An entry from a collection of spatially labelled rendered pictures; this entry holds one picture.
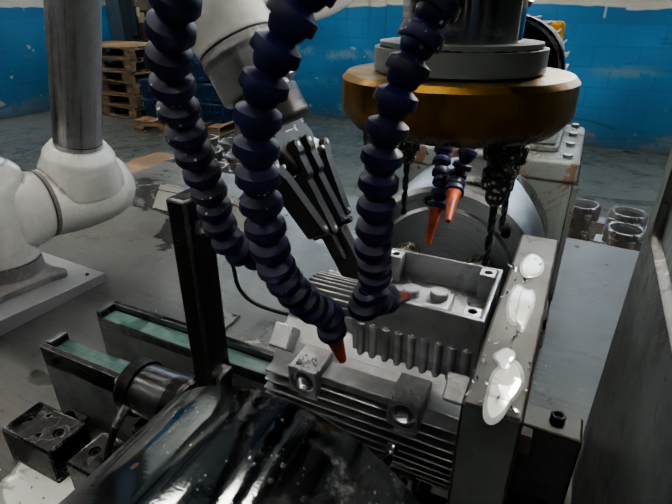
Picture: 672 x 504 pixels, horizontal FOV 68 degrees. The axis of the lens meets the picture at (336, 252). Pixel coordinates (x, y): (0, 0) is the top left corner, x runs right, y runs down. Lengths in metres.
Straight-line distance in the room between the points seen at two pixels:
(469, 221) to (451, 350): 0.26
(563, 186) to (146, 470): 0.74
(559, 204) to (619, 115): 5.20
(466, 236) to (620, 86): 5.40
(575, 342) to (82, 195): 1.08
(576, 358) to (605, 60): 5.15
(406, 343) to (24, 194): 0.93
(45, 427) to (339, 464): 0.59
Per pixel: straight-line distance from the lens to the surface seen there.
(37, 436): 0.82
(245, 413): 0.31
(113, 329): 0.90
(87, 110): 1.20
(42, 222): 1.23
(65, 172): 1.23
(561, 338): 1.07
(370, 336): 0.48
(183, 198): 0.39
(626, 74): 6.02
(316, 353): 0.50
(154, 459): 0.31
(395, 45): 0.38
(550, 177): 0.88
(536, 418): 0.70
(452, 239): 0.69
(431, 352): 0.47
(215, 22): 0.55
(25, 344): 1.13
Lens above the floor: 1.38
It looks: 27 degrees down
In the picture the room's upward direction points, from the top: straight up
